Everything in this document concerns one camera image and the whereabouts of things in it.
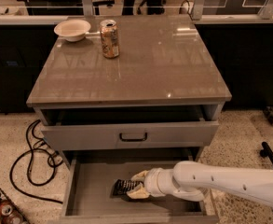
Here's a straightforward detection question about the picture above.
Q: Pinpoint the orange soda can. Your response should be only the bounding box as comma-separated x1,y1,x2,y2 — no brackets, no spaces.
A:
100,20,119,59

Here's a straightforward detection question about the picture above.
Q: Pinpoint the grey drawer cabinet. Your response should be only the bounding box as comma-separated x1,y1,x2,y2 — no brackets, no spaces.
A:
26,14,233,224

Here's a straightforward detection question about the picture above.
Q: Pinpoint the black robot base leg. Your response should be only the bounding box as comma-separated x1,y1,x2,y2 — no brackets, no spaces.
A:
259,142,273,164

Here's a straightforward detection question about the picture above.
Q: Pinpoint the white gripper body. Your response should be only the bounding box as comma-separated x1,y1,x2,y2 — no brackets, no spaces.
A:
144,168,177,197

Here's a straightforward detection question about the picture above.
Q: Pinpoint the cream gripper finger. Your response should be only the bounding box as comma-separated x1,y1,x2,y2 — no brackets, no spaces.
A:
130,170,149,182
127,184,150,200

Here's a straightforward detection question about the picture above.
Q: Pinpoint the white ceramic bowl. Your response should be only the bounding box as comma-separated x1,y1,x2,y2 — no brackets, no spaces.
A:
54,20,91,42

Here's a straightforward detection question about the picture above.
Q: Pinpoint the grey top drawer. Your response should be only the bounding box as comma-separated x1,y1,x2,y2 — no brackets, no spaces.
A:
40,105,220,151

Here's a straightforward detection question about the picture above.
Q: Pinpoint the grey open middle drawer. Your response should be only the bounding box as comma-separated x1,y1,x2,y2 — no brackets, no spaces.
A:
59,148,219,224

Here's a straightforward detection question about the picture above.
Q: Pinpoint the glass railing partition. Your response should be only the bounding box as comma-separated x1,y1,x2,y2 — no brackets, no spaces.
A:
0,0,273,24

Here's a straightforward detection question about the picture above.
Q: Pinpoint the wire basket of cans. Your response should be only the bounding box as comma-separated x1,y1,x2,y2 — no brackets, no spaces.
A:
0,188,30,224

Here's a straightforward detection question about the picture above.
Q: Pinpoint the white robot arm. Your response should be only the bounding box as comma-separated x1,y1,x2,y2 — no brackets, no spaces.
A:
127,161,273,207

